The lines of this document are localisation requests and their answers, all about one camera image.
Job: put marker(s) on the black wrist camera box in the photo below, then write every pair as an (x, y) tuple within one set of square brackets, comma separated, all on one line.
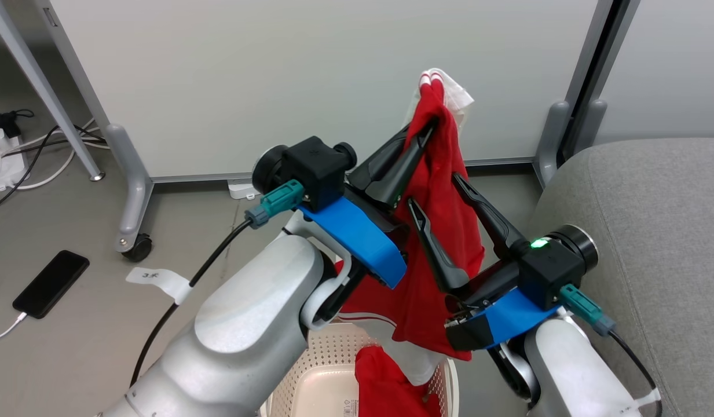
[(316, 168), (550, 266)]

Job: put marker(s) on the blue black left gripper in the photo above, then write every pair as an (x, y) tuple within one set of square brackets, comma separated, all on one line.
[(359, 237)]

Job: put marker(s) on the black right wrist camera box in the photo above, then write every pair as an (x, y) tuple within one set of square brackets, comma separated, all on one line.
[(550, 266)]

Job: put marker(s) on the plain red garment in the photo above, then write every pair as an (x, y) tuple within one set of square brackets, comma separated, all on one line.
[(385, 385)]

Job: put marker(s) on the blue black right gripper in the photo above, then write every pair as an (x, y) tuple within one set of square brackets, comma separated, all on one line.
[(495, 321)]

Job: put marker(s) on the red garment with white stripes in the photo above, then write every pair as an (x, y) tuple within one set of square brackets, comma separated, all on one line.
[(440, 191)]

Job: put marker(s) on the black power adapter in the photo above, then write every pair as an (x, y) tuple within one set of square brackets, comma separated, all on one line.
[(6, 123)]

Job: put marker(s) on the black smartphone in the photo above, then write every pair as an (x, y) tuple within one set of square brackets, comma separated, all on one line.
[(51, 284)]

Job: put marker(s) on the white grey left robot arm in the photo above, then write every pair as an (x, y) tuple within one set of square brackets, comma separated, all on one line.
[(246, 324)]

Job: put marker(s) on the grey fabric sofa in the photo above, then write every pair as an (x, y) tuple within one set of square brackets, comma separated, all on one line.
[(652, 243)]

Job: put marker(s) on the narrow white partition panel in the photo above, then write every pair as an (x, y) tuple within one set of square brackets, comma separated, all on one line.
[(663, 63)]

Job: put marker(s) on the grey metal table leg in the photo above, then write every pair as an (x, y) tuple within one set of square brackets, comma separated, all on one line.
[(41, 87)]

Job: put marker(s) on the white perforated laundry basket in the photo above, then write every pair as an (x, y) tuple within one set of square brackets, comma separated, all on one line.
[(316, 382)]

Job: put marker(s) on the white power strip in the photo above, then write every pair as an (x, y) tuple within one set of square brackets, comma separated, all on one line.
[(3, 162)]

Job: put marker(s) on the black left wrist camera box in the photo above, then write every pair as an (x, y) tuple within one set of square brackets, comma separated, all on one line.
[(316, 168)]

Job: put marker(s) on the wide white partition panel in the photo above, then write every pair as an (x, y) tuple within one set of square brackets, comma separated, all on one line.
[(310, 75)]

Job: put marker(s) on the small white floor box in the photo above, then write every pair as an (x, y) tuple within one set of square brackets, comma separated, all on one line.
[(242, 189)]

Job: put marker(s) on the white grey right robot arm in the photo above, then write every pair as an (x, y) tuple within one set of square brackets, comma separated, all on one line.
[(571, 370)]

